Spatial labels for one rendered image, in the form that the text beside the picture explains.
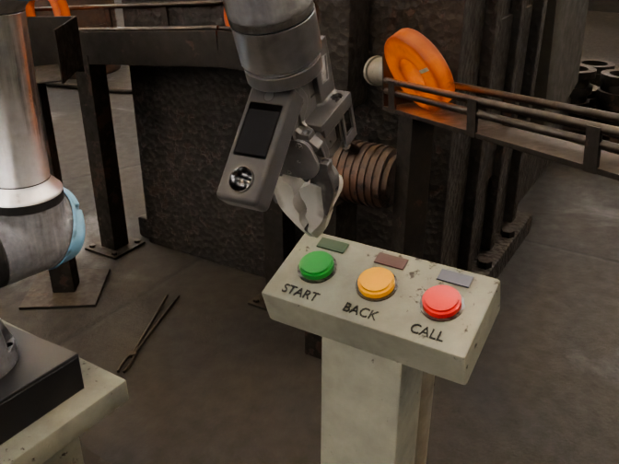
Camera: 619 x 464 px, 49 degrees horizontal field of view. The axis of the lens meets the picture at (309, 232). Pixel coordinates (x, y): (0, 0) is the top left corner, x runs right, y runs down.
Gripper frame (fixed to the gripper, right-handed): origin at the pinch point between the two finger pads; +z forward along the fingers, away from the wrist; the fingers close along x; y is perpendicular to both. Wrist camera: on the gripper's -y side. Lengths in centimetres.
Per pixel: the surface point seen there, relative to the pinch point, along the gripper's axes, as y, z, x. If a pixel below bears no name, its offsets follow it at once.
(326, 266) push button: -0.4, 4.6, -1.5
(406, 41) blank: 53, 7, 12
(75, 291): 23, 77, 104
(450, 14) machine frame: 81, 17, 15
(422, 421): 3.2, 37.9, -9.2
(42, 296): 17, 75, 109
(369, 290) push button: -1.8, 4.6, -7.6
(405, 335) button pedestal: -5.2, 5.7, -13.1
